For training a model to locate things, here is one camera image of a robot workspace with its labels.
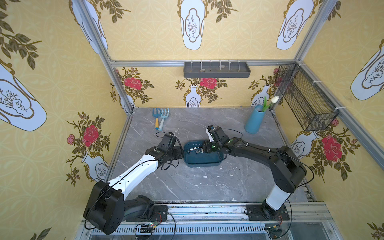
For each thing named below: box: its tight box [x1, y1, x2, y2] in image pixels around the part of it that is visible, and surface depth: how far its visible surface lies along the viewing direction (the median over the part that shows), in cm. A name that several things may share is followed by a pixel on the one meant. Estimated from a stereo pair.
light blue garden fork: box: [158, 108, 170, 132], surface depth 119 cm
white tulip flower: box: [262, 95, 280, 112], surface depth 86 cm
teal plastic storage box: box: [183, 140, 224, 168], surface depth 96 cm
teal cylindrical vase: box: [244, 104, 266, 134], surface depth 97 cm
